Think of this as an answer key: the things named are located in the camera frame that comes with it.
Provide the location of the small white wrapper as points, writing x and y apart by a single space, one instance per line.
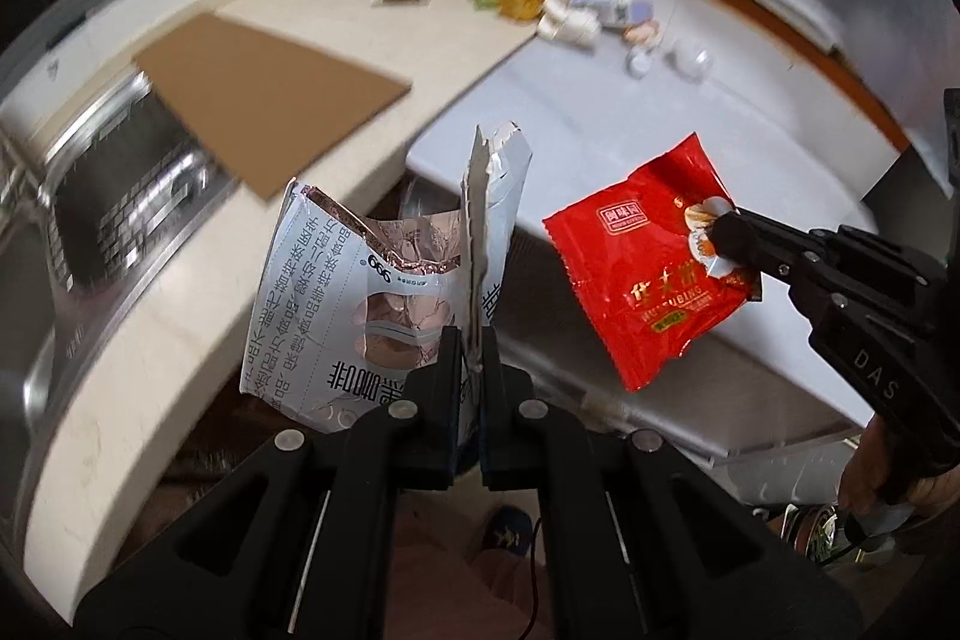
640 64

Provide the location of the red snack packet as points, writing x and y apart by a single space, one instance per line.
645 280

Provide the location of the yellow packet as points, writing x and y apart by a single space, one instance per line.
525 1

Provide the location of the white crumpled paper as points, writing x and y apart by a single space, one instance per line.
570 21

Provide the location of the torn white foil-lined carton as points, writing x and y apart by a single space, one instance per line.
322 310

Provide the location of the orange white snack wrapper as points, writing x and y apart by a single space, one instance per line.
643 34

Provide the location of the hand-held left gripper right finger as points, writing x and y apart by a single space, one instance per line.
491 370

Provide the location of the brown cardboard sheet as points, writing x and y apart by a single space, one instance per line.
262 93

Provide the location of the stainless steel sink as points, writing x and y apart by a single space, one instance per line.
30 280

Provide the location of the person's right hand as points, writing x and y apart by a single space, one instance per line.
862 467

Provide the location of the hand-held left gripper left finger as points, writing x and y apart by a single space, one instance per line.
450 362

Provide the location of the white box with blue circles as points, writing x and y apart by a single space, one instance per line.
607 6

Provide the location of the dark patterned shoe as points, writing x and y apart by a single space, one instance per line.
506 531

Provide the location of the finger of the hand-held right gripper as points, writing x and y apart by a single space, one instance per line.
765 239
761 287

